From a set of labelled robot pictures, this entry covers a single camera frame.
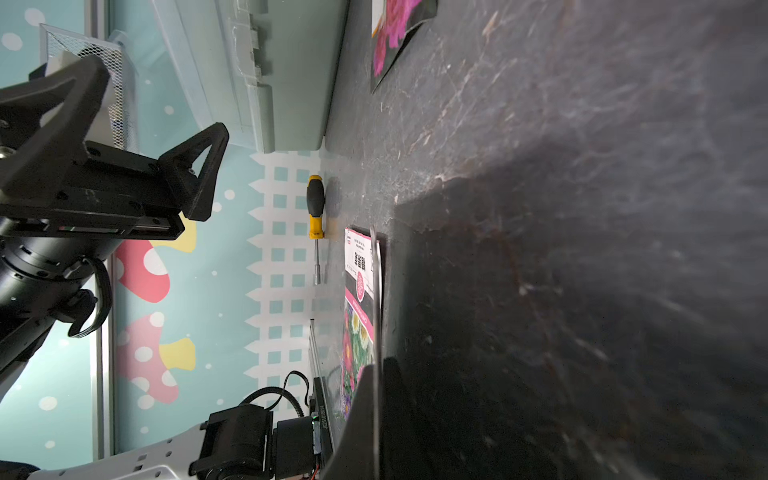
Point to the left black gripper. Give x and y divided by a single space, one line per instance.
65 204

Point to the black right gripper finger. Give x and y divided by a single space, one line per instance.
383 437

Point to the pink aster flower seed packet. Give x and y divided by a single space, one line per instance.
362 279

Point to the green white seed packet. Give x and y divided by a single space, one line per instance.
392 21

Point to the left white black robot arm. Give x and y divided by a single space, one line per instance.
242 442

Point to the translucent green plastic storage box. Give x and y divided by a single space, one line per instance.
264 69

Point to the yellow black screwdriver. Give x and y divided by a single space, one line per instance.
315 199

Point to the white wire wall basket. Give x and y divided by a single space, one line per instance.
115 123

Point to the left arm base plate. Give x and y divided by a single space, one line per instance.
323 434

